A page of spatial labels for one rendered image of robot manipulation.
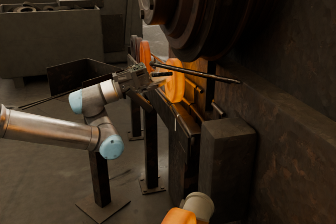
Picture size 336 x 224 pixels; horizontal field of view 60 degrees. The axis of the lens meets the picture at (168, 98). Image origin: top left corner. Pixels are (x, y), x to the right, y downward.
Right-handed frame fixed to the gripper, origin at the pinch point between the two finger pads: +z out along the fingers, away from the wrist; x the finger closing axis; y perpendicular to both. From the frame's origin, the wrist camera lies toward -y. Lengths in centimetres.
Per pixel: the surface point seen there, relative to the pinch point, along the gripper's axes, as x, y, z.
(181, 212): -61, 4, -15
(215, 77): -34.8, 10.5, 2.8
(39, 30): 214, 2, -77
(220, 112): -30.3, -1.5, 3.8
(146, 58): 43.9, -4.7, -2.8
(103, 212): 22, -65, -48
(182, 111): -5.9, -11.2, -1.2
